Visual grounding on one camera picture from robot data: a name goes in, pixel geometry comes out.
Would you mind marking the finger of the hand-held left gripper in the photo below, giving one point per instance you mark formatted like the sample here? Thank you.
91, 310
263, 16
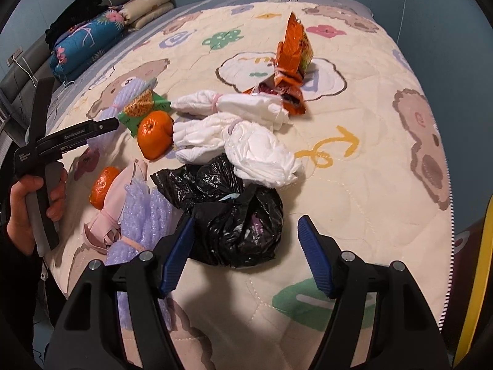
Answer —
106, 125
40, 111

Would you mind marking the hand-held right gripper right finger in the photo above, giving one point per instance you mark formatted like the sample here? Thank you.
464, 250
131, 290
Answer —
314, 254

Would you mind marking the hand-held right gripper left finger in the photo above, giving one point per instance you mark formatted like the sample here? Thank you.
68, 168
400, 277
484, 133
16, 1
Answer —
179, 254

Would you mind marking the pink cloth bundle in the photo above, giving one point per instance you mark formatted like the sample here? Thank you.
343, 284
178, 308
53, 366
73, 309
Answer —
115, 200

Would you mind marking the white tissue bundle pink band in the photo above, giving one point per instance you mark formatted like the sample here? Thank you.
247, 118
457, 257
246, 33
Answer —
246, 104

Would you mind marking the person's left forearm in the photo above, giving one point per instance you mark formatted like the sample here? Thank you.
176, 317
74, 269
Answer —
19, 262

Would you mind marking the person's left hand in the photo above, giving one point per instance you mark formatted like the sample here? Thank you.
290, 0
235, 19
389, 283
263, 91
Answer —
19, 208

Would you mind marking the grey padded headboard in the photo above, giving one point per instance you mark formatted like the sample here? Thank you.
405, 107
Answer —
23, 73

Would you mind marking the green snack packet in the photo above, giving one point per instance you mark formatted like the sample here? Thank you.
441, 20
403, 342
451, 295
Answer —
144, 104

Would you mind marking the large tangerine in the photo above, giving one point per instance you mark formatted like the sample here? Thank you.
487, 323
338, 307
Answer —
154, 135

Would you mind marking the purple foam net bundle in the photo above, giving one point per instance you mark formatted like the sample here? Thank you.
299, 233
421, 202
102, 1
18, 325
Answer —
142, 216

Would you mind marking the black plastic bag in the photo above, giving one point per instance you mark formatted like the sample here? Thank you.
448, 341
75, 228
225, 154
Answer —
231, 231

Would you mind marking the small tangerine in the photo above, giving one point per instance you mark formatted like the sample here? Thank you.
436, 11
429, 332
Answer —
102, 189

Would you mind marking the blue floral quilt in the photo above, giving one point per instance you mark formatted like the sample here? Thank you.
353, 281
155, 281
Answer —
84, 46

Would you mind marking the printed bear blanket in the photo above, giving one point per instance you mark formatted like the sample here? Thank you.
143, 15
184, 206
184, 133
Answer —
385, 200

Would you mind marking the black garment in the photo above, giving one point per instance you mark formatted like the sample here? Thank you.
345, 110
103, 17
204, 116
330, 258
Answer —
77, 11

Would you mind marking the large white tissue bundle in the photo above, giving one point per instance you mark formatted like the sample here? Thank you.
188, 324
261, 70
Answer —
262, 154

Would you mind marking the beige patterned pillow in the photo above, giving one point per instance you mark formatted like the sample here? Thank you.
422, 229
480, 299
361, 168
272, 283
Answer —
154, 17
148, 2

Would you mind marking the yellow strip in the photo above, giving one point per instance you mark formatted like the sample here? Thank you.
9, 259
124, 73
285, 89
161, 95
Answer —
477, 277

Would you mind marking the orange snack packet bundle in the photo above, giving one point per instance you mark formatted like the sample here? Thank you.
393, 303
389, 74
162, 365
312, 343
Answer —
292, 46

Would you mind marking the wall socket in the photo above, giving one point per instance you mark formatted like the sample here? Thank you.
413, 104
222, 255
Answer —
14, 57

